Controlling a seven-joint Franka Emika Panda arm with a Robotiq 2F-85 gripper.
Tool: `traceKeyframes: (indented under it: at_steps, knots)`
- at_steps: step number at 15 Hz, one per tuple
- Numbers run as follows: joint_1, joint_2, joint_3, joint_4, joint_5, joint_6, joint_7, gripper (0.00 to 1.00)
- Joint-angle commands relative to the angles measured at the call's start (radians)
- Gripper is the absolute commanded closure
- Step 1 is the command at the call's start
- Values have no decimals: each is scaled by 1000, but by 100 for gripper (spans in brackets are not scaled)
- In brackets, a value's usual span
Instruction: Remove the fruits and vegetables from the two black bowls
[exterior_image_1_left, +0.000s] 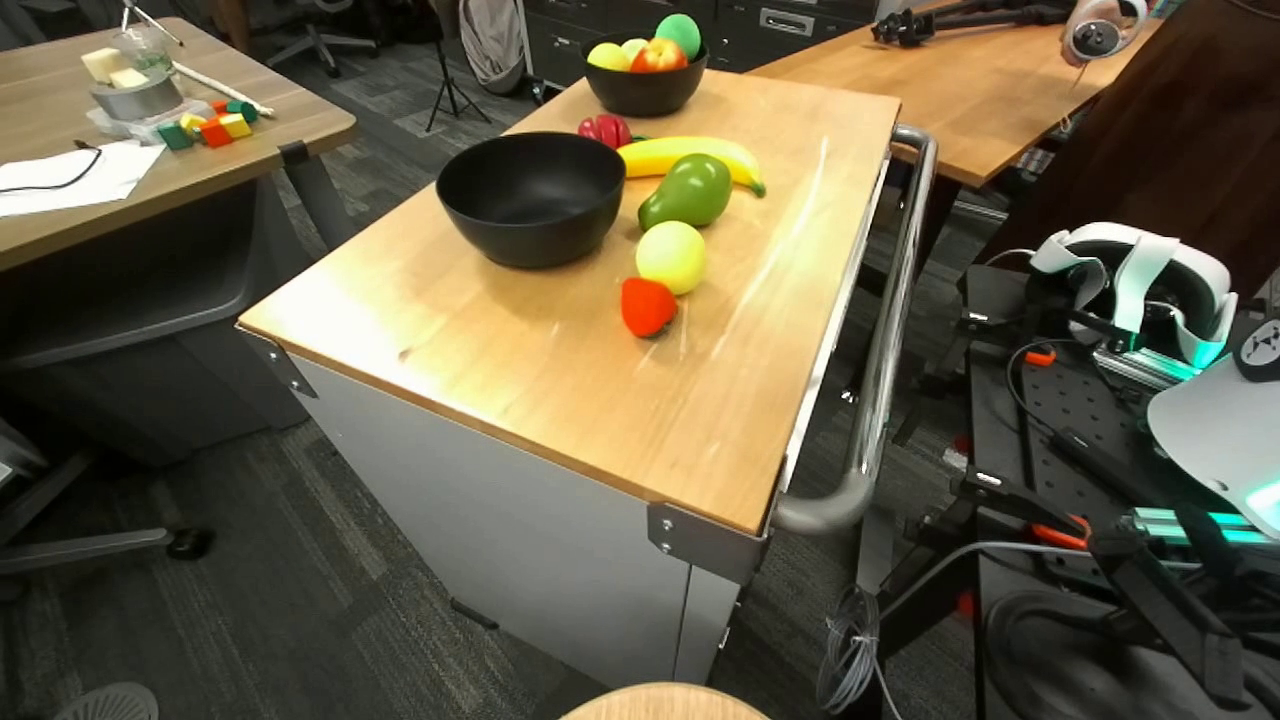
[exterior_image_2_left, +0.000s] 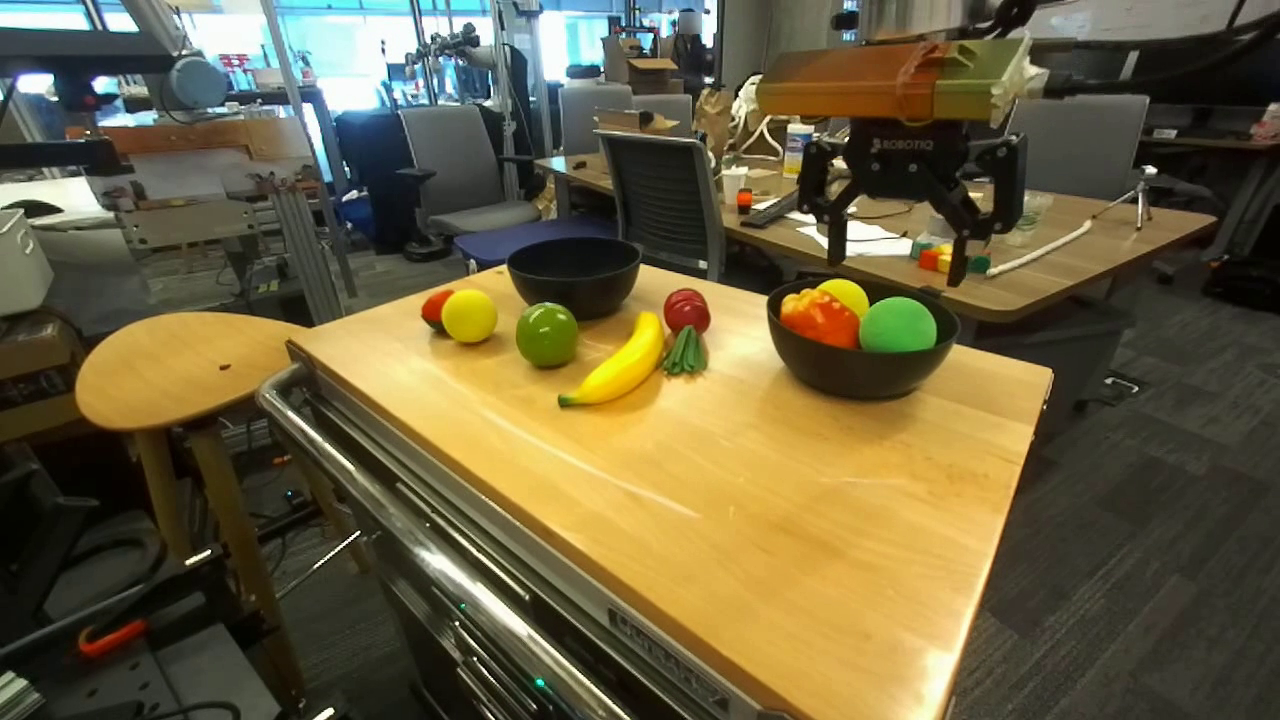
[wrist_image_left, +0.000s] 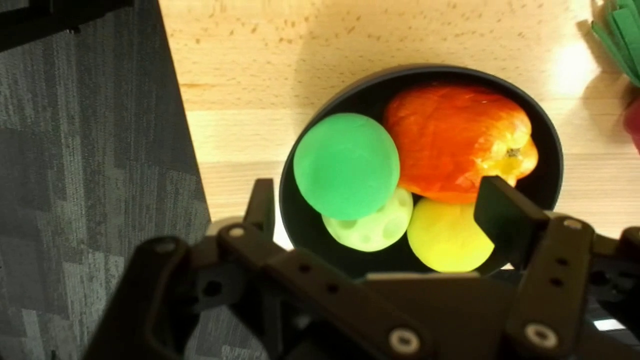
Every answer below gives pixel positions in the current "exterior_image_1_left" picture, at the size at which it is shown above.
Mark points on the black camera tripod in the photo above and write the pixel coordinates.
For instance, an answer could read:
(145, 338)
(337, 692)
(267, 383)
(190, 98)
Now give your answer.
(447, 60)

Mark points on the green round toy fruit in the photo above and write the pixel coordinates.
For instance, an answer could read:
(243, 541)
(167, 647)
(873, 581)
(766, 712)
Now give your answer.
(682, 32)

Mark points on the yellow-green round toy fruit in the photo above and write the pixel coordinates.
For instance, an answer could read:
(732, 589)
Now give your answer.
(670, 257)

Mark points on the black plastic bowl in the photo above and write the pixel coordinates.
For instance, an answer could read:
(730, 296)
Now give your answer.
(645, 98)
(526, 227)

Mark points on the large wooden conference table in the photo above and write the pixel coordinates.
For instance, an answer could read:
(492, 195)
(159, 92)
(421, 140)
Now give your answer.
(53, 92)

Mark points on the white plastic stick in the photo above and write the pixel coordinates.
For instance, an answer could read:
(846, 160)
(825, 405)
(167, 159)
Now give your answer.
(225, 90)

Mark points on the white paper sheets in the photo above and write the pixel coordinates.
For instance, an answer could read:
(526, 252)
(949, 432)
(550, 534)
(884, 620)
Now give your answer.
(66, 173)

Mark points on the clear plastic cup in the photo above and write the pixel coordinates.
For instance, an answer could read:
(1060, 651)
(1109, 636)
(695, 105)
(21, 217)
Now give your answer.
(145, 43)

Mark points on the colourful toy blocks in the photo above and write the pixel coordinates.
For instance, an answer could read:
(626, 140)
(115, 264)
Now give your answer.
(213, 122)

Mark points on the wooden side table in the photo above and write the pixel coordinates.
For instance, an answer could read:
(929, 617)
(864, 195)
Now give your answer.
(987, 92)

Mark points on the round wooden stool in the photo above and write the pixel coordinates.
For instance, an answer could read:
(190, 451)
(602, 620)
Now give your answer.
(664, 703)

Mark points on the red toy strawberry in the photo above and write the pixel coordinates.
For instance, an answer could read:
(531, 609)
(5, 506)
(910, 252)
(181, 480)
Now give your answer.
(648, 308)

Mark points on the yellow toy lemon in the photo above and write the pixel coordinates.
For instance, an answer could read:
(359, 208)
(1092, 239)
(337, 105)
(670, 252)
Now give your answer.
(610, 54)

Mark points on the yellow toy banana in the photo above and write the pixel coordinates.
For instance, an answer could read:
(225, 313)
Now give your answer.
(674, 148)

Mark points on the black cabinet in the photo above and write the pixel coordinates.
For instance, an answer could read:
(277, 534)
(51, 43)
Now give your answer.
(745, 25)

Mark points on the green toy pear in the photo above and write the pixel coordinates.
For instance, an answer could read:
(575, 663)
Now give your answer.
(684, 195)

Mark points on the white VR headset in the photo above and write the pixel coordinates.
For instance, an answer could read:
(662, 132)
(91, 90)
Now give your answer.
(1133, 286)

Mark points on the orange toy pepper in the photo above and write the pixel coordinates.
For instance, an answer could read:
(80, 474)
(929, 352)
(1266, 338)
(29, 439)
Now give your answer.
(662, 56)

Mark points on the dark grey office chair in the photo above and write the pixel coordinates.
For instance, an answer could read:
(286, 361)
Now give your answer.
(134, 307)

